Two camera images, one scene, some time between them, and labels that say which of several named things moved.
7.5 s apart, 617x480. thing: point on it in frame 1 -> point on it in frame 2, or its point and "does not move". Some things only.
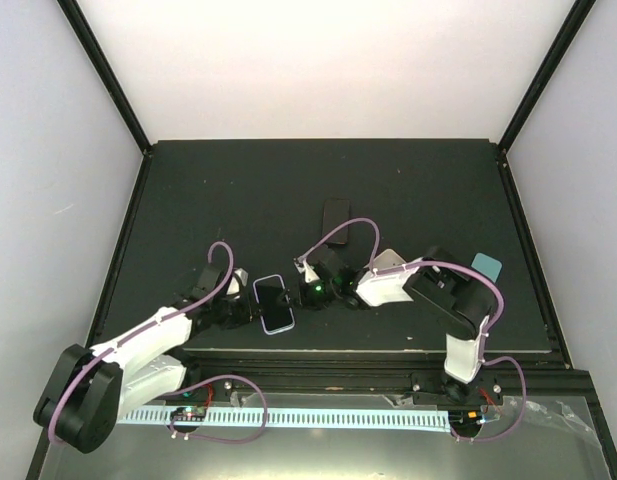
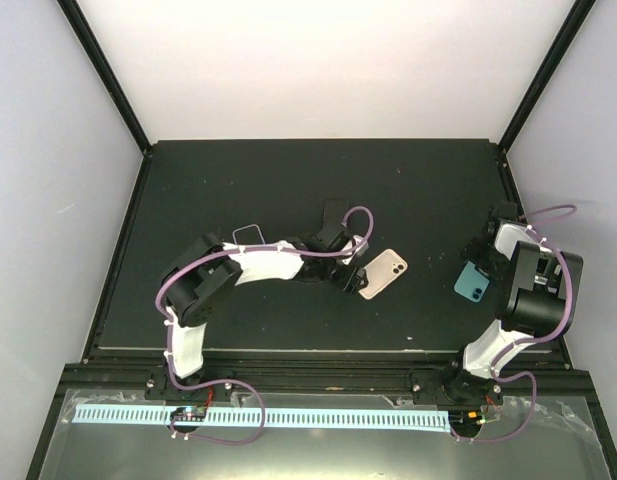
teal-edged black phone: [276, 316] -> [249, 235]
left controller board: [189, 414] does not move
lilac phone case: [276, 316] -> [249, 235]
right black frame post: [578, 14] does not move
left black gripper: [248, 315] -> [360, 273]
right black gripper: [302, 299] -> [468, 252]
